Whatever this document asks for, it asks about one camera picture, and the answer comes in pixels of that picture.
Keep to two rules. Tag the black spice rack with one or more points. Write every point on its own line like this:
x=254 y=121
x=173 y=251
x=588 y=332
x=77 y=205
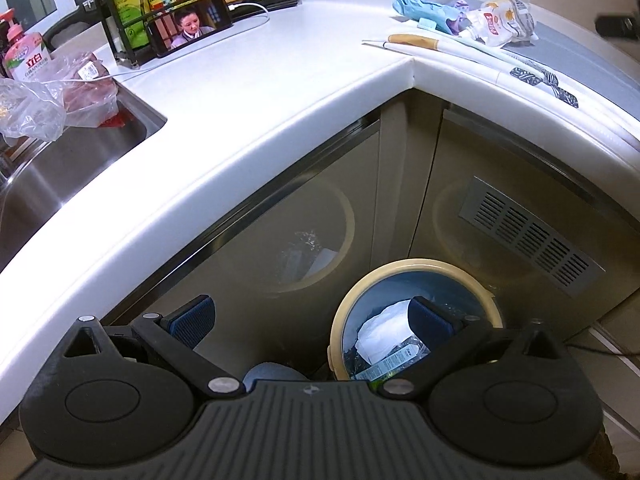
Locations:
x=129 y=60

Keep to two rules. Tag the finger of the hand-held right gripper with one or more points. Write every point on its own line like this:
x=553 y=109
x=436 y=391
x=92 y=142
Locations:
x=617 y=25

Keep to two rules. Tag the clear plastic bag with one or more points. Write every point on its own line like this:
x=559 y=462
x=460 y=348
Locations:
x=30 y=110

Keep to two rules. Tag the white soft packet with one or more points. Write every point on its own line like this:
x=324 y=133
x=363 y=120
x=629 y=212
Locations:
x=382 y=330

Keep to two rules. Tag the teal paper box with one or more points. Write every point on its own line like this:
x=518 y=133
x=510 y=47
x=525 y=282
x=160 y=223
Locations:
x=387 y=362

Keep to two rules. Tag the green bottle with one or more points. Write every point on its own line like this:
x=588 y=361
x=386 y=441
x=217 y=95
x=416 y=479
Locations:
x=122 y=0

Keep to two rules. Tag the black pot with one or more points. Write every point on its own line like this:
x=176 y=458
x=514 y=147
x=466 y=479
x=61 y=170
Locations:
x=65 y=30

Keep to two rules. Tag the bagged raw meat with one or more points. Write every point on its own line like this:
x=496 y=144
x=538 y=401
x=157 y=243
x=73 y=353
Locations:
x=90 y=95

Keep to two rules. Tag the metal vent grille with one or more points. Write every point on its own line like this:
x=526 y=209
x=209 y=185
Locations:
x=525 y=235

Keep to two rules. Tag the white orange printed pouch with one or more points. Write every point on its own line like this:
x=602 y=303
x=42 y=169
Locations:
x=500 y=20

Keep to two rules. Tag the pink dish soap bottle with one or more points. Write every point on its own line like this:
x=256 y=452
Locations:
x=25 y=55

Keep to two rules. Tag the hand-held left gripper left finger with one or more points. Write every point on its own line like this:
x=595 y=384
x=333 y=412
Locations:
x=192 y=317

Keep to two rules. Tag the steel sink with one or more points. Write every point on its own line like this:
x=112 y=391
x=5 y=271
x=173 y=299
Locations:
x=65 y=175

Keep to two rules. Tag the blue rounded object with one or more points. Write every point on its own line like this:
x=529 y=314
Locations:
x=272 y=375

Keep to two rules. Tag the blue rubber glove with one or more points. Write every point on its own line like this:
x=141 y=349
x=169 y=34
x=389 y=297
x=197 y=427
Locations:
x=425 y=10

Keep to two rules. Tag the grey mat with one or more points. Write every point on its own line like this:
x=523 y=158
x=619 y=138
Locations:
x=590 y=65

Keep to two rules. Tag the black smartphone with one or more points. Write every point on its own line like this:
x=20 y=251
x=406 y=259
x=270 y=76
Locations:
x=190 y=27

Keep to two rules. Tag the beige rimmed trash bin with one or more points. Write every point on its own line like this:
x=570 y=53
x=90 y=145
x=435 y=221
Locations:
x=385 y=285

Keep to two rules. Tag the white printed cloth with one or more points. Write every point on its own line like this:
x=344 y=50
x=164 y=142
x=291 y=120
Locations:
x=480 y=55

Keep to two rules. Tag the beige kitchen cabinet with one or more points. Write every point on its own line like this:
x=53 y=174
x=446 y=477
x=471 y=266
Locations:
x=250 y=240

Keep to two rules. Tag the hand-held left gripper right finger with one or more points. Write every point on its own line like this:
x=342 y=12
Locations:
x=427 y=317

